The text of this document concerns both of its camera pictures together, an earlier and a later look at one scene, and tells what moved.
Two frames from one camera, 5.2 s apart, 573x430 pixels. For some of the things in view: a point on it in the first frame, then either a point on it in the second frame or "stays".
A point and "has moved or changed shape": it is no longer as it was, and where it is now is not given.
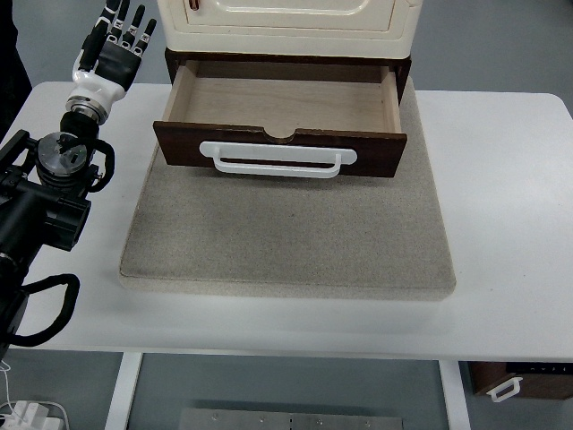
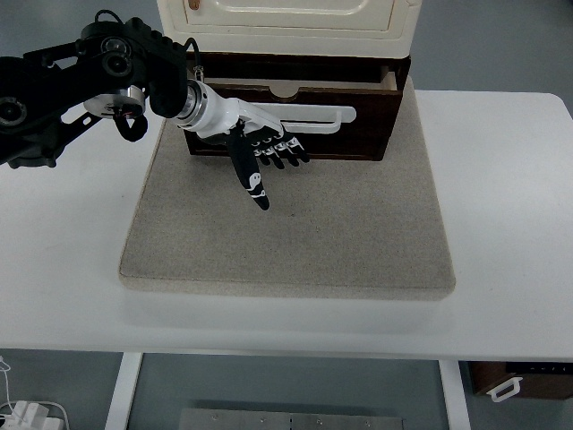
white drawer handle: (278, 159) to (340, 114)
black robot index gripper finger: (107, 14) to (260, 153)
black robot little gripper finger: (144, 40) to (295, 146)
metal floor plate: (283, 419) stays
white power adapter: (33, 415) stays
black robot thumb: (92, 46) to (245, 161)
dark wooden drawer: (351, 102) has moved or changed shape
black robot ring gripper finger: (129, 36) to (284, 149)
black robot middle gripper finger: (116, 30) to (272, 152)
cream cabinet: (292, 29) stays
